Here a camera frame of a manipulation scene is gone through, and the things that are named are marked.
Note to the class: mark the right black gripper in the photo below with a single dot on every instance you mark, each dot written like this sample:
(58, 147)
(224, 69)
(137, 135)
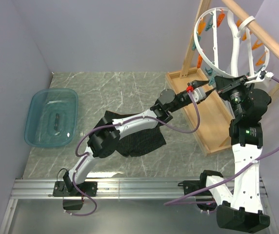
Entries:
(225, 85)

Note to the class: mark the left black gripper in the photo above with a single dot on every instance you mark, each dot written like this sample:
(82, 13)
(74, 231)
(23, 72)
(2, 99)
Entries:
(197, 84)

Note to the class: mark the white round clip hanger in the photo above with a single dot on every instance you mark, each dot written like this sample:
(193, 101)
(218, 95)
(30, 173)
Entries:
(237, 33)

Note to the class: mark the black striped underwear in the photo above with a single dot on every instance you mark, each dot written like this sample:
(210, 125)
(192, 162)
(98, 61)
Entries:
(134, 139)

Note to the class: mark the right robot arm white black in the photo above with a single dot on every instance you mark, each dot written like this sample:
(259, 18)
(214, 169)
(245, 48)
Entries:
(240, 209)

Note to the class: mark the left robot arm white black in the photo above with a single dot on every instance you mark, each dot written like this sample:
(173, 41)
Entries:
(161, 112)

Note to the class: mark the teal clothes peg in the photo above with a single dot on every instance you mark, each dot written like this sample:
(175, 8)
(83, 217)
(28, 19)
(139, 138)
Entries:
(209, 24)
(210, 75)

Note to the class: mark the orange clothes peg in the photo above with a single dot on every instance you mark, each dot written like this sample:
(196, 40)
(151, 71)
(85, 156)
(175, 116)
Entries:
(257, 44)
(263, 60)
(220, 18)

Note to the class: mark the teal transparent plastic bin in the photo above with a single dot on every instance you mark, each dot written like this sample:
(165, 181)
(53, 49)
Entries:
(52, 118)

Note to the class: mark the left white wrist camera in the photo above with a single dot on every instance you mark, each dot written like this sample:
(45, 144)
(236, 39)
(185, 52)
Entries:
(196, 95)

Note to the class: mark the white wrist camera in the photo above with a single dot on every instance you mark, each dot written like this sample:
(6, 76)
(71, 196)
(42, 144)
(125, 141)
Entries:
(196, 95)
(261, 76)

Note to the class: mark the wooden hanger rack frame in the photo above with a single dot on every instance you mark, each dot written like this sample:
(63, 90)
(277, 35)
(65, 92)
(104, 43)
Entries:
(212, 117)

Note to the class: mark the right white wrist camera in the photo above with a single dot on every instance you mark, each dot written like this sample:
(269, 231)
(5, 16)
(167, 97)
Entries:
(261, 76)

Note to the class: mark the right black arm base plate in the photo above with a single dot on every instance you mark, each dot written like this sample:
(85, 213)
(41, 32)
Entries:
(190, 186)

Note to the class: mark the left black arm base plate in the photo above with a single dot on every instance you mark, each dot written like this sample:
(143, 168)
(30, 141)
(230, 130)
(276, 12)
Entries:
(89, 188)

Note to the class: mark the aluminium mounting rail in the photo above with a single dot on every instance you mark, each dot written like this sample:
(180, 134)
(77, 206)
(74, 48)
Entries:
(107, 188)

